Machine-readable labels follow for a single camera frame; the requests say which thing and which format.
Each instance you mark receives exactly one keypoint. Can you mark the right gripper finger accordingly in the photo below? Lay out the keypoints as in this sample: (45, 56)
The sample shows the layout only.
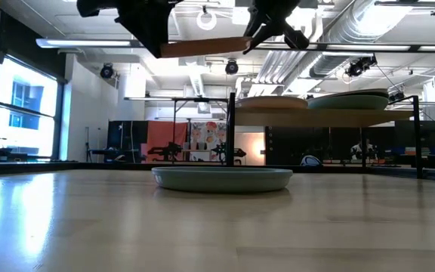
(266, 33)
(254, 24)

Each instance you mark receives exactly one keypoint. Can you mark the orange curtain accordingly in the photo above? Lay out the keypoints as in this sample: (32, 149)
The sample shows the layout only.
(166, 132)

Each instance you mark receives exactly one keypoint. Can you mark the silver ceiling duct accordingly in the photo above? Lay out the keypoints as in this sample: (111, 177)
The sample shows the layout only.
(357, 34)

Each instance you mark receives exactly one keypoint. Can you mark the wooden shelf with black legs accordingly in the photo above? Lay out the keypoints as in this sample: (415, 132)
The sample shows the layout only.
(315, 117)

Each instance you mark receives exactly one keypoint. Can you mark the large window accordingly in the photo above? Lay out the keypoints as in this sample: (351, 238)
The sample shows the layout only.
(32, 113)

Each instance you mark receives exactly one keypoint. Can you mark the black aluminium extrusion frame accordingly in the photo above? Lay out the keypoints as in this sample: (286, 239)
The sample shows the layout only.
(89, 167)
(391, 170)

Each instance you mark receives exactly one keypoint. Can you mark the long ceiling light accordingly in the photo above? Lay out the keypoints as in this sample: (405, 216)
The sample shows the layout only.
(368, 47)
(89, 43)

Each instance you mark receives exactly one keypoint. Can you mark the mint green plate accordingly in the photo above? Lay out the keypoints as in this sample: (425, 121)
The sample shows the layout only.
(349, 102)

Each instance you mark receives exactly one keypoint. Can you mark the person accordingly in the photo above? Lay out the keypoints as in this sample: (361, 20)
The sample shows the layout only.
(361, 149)

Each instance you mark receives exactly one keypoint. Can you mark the black partition panel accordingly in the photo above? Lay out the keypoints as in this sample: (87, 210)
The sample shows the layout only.
(297, 143)

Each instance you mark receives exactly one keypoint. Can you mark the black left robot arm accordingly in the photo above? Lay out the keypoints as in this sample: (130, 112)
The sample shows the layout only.
(96, 7)

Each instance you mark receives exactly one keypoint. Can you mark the black background robot arm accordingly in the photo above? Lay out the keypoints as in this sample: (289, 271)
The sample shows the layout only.
(166, 151)
(220, 152)

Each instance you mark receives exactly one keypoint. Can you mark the pale grey-green plate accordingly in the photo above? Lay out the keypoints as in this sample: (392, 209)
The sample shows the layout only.
(221, 181)

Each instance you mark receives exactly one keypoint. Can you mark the black ceiling camera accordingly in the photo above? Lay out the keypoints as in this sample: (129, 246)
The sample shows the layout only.
(107, 71)
(232, 67)
(359, 67)

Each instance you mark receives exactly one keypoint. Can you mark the black metal table frame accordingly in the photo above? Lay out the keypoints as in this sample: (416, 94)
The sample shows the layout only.
(202, 99)

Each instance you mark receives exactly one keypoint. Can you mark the black curtain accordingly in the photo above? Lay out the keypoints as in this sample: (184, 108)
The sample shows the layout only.
(127, 136)

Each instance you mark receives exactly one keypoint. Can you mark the small terracotta plate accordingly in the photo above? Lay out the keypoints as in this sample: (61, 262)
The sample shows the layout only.
(206, 47)

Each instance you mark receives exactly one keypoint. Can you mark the taupe plate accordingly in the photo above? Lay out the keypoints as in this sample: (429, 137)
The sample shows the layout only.
(272, 102)

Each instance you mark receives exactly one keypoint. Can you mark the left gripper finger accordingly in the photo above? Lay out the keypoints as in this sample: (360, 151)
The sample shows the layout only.
(153, 34)

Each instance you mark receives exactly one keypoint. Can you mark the colourful poster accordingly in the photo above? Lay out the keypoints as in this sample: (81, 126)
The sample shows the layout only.
(208, 134)

